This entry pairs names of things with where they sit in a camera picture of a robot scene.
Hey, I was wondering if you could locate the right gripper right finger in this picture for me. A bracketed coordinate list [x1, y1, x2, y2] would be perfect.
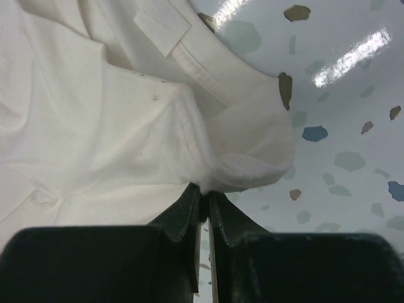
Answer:
[208, 192, 268, 302]

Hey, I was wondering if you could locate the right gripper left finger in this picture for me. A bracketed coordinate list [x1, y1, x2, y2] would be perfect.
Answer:
[149, 184, 201, 294]

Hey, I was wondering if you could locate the cream white t shirt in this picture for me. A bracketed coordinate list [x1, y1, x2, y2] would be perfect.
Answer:
[1, 1, 294, 244]

